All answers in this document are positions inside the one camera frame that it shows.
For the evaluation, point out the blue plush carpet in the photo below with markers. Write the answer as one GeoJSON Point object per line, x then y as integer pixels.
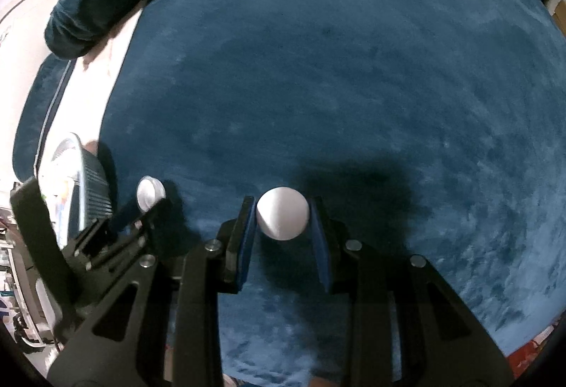
{"type": "Point", "coordinates": [336, 104]}

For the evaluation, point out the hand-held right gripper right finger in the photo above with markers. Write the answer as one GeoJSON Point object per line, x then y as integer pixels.
{"type": "Point", "coordinates": [320, 245]}

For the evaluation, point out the red patterned object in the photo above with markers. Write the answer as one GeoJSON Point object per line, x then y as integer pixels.
{"type": "Point", "coordinates": [537, 349]}

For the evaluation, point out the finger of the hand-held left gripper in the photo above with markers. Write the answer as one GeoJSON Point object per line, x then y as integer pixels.
{"type": "Point", "coordinates": [148, 212]}
{"type": "Point", "coordinates": [93, 233]}

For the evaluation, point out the blue mat with pale trim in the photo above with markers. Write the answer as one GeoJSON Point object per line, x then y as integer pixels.
{"type": "Point", "coordinates": [42, 117]}

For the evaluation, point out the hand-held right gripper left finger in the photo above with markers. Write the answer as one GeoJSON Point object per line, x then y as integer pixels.
{"type": "Point", "coordinates": [248, 236]}

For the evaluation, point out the grey ribbed plastic basket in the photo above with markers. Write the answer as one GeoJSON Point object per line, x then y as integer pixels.
{"type": "Point", "coordinates": [93, 188]}

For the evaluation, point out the white ball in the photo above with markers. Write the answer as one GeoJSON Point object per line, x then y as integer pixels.
{"type": "Point", "coordinates": [282, 213]}

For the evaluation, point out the small white cup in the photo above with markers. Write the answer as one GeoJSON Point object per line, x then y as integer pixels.
{"type": "Point", "coordinates": [150, 193]}

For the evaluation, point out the tan cardboard box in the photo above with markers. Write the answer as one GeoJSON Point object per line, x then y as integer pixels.
{"type": "Point", "coordinates": [556, 4]}

